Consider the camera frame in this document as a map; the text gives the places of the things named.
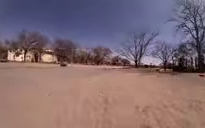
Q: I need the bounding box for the row of bare trees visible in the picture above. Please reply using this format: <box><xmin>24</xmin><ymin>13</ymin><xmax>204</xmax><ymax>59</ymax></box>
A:
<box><xmin>0</xmin><ymin>0</ymin><xmax>205</xmax><ymax>73</ymax></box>

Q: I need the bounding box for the sandy dirt ground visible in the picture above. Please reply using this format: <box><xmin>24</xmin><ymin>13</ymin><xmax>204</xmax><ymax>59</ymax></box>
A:
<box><xmin>0</xmin><ymin>59</ymin><xmax>205</xmax><ymax>128</ymax></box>

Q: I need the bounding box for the white house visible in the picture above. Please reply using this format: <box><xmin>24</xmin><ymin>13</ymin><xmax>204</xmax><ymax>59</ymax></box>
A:
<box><xmin>6</xmin><ymin>48</ymin><xmax>59</xmax><ymax>64</ymax></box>

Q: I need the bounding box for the dark vehicle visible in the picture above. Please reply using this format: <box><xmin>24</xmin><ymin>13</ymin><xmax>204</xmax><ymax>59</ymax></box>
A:
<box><xmin>59</xmin><ymin>62</ymin><xmax>68</xmax><ymax>68</ymax></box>

